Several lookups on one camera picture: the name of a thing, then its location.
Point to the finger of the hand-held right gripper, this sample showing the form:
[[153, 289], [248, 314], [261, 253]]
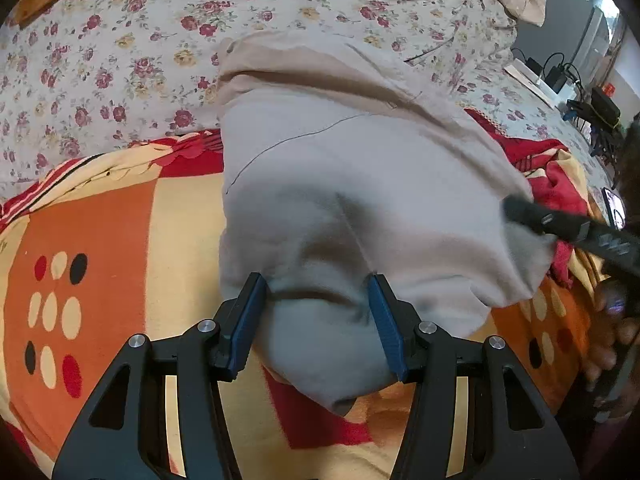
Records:
[[540, 217]]

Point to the black charger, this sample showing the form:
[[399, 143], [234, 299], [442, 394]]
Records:
[[556, 79]]

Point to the white power strip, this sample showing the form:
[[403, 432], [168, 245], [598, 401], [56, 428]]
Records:
[[530, 82]]

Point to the floral bed sheet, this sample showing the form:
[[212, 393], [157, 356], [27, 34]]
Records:
[[125, 60]]

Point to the person's right hand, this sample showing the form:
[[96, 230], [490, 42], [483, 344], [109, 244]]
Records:
[[612, 340]]

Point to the grey hoodie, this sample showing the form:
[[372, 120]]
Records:
[[350, 185]]

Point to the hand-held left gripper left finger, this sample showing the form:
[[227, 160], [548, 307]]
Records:
[[249, 320]]

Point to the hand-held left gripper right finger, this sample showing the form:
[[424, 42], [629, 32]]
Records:
[[386, 325]]

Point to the black box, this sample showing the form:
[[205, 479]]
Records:
[[605, 105]]

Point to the orange red patterned blanket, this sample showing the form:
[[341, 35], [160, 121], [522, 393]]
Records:
[[100, 220]]

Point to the smartphone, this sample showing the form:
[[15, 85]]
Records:
[[615, 208]]

